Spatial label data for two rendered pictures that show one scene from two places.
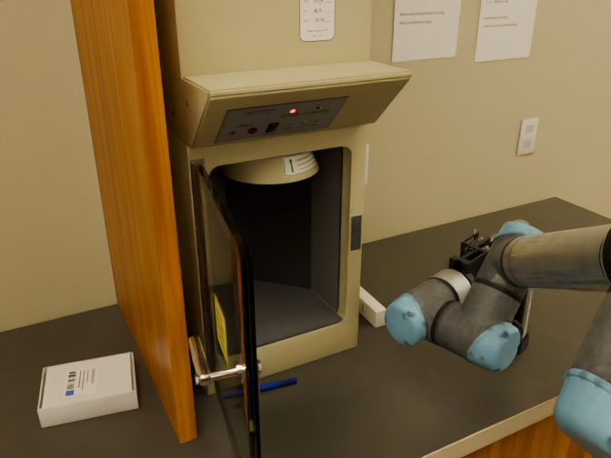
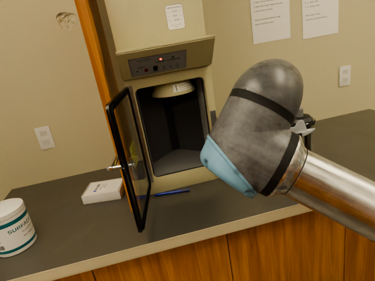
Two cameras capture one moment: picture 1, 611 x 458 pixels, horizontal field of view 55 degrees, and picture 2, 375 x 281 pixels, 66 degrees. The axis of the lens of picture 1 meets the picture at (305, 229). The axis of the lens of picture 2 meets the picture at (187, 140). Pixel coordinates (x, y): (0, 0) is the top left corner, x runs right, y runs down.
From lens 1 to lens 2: 0.39 m
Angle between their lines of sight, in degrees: 19
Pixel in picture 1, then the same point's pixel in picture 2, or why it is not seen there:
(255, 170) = (160, 91)
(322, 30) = (178, 24)
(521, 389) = not seen: hidden behind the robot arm
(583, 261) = not seen: hidden behind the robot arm
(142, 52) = (87, 38)
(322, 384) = (201, 192)
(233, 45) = (137, 35)
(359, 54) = (200, 33)
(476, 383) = not seen: hidden behind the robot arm
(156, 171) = (101, 88)
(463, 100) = (299, 59)
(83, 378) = (101, 186)
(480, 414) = (272, 205)
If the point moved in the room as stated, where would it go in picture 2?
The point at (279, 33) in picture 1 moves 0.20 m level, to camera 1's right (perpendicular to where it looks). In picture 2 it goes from (158, 27) to (215, 17)
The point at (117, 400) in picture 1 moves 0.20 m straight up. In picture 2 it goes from (111, 194) to (99, 149)
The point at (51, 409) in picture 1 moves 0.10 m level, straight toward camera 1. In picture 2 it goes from (86, 196) to (82, 209)
